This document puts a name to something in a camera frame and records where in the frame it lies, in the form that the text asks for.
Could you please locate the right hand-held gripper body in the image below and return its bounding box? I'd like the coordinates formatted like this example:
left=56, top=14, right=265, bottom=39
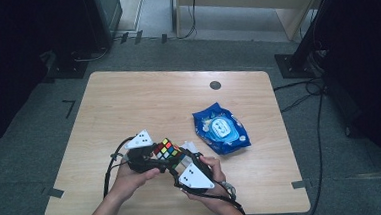
left=177, top=155, right=216, bottom=192

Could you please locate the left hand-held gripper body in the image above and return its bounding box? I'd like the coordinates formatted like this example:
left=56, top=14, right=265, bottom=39
left=122, top=129, right=157, bottom=175

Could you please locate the white wet wipe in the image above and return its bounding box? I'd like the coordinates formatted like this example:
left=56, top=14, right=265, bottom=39
left=178, top=139, right=200, bottom=166

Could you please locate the colourful puzzle cube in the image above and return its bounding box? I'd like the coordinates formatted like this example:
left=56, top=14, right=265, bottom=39
left=151, top=136, right=188, bottom=167

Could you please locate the blue wet wipes packet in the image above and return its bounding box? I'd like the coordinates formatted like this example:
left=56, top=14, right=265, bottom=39
left=191, top=100, right=252, bottom=157

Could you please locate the person's right hand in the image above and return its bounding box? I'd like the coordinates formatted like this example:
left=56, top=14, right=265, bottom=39
left=180, top=154, right=235, bottom=215

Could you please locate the person's left hand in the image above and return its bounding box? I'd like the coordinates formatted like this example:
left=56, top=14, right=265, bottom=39
left=106, top=156, right=164, bottom=204

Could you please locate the black floor tape mark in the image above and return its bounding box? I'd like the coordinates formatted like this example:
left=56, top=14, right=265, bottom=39
left=61, top=98, right=78, bottom=120

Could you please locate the grey tape strip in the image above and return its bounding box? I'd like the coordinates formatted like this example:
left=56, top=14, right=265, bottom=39
left=290, top=179, right=307, bottom=191
left=47, top=186, right=66, bottom=200

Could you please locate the black cabinet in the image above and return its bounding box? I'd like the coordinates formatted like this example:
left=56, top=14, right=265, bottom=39
left=81, top=0, right=126, bottom=52

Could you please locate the black metal stand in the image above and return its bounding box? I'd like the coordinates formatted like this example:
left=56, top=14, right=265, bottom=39
left=270, top=0, right=340, bottom=82

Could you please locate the dark curtain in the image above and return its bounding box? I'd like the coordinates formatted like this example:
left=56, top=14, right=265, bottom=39
left=0, top=0, right=99, bottom=151
left=316, top=0, right=381, bottom=195

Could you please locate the right hand-held gripper cable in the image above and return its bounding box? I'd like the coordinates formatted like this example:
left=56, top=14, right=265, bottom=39
left=179, top=178, right=248, bottom=215

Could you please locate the black floor base plate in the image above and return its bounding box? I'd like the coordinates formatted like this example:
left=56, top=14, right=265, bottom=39
left=42, top=48, right=92, bottom=82

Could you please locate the looped black floor cable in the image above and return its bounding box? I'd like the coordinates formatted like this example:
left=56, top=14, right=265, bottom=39
left=272, top=76, right=329, bottom=114

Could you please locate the long black floor cable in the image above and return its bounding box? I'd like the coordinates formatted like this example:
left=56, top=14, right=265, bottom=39
left=297, top=78, right=335, bottom=215

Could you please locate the hanging black cable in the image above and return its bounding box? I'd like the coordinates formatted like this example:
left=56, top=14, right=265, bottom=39
left=174, top=0, right=199, bottom=41

